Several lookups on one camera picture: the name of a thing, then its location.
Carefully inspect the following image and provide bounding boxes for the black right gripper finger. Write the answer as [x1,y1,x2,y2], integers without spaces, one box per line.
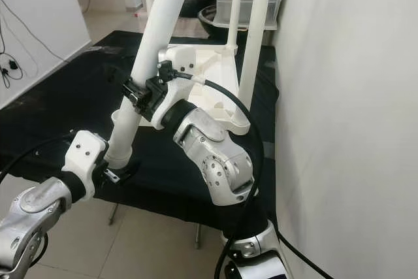
[123,80,152,113]

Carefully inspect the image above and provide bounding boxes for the white plastic children table top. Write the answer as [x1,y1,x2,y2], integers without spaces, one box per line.
[111,42,252,137]

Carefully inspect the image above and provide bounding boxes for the black tablecloth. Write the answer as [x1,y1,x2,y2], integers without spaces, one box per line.
[0,29,278,227]

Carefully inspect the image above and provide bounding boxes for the black wok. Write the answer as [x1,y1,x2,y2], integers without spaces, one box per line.
[199,5,236,37]

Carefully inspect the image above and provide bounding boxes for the clear plastic storage box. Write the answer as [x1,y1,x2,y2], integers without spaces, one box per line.
[214,0,287,30]

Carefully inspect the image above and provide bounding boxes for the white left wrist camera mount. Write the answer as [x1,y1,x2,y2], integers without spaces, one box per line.
[64,130,108,201]

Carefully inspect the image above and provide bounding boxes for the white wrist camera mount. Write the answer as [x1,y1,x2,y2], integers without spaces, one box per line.
[150,45,197,129]
[64,130,108,201]

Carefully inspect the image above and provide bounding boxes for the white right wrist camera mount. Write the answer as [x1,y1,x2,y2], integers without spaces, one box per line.
[150,45,197,129]

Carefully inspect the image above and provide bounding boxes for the thin wall power cable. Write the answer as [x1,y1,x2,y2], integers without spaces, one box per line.
[0,0,92,90]

